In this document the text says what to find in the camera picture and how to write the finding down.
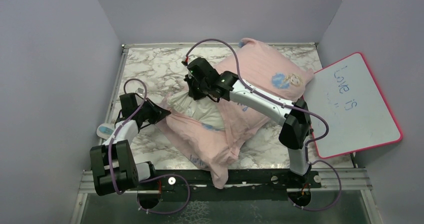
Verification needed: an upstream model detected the Elsa print pink-lined pillowcase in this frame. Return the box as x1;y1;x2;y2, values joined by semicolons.
157;38;314;189

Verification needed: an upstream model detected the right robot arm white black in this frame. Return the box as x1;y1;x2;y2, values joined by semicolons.
181;57;311;188

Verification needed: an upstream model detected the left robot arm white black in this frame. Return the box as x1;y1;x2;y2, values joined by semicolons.
89;93;171;196

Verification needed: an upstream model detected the pink framed whiteboard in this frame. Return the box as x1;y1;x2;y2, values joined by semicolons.
303;52;403;159

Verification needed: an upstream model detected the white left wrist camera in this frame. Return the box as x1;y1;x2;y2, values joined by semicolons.
135;87;145;99

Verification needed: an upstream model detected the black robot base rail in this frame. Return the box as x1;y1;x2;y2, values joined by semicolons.
136;168;322;209

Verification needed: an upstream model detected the aluminium table frame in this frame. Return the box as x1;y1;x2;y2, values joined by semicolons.
70;42;382;224

